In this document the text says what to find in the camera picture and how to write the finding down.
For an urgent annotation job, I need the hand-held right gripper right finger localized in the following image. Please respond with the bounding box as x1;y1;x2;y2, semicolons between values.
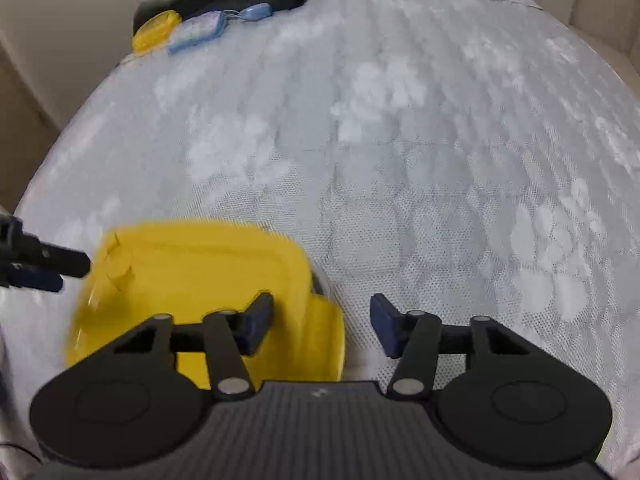
370;294;531;401

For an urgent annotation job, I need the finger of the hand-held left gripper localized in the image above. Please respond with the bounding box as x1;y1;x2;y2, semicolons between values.
0;215;93;279
0;264;65;294

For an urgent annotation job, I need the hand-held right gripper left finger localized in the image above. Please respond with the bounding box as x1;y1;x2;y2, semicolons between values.
115;292;276;401

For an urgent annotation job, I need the yellow plastic container lid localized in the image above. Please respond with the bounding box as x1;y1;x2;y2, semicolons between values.
65;220;347;392

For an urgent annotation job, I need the white quilted floral mattress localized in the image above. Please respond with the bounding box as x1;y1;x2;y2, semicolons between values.
0;0;640;480

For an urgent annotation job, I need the small yellow round case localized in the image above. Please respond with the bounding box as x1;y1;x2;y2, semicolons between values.
131;10;182;57

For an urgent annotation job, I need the blue framed clear pouch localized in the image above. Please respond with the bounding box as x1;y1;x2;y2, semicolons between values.
167;11;227;56

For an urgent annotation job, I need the blue plastic keychain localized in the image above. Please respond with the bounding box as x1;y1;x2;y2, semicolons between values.
222;2;273;24

